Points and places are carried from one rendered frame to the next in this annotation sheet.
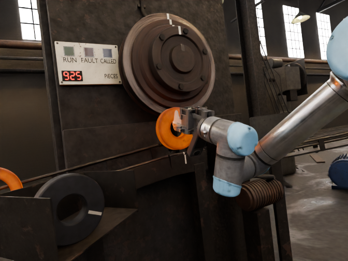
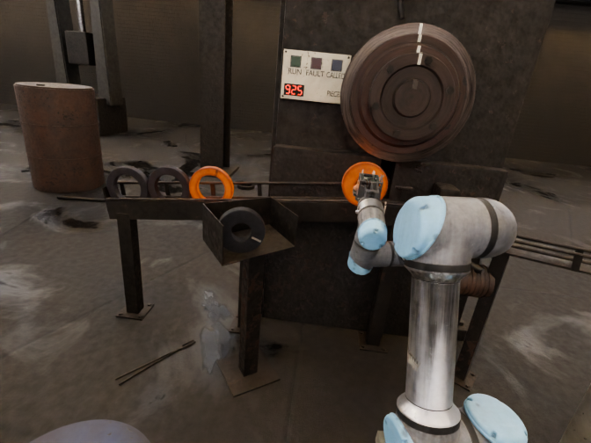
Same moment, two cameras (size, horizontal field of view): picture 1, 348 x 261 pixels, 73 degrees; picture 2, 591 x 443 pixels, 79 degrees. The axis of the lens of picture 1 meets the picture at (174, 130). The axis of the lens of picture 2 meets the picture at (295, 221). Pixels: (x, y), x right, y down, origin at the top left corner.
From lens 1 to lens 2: 0.62 m
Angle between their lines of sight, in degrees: 38
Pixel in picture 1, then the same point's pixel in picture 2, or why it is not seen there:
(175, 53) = (402, 91)
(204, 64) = (441, 109)
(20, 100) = not seen: hidden behind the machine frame
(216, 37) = (520, 43)
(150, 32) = (383, 55)
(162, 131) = (345, 185)
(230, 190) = (354, 268)
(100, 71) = (324, 86)
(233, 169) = (360, 254)
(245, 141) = (368, 239)
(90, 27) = (325, 29)
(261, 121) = not seen: outside the picture
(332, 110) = not seen: hidden behind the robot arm
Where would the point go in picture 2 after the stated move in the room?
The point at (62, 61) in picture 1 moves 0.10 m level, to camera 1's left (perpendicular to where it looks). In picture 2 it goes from (287, 72) to (266, 70)
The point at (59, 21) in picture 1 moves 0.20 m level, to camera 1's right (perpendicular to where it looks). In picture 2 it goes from (294, 23) to (341, 23)
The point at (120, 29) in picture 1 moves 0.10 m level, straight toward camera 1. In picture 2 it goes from (362, 31) to (355, 27)
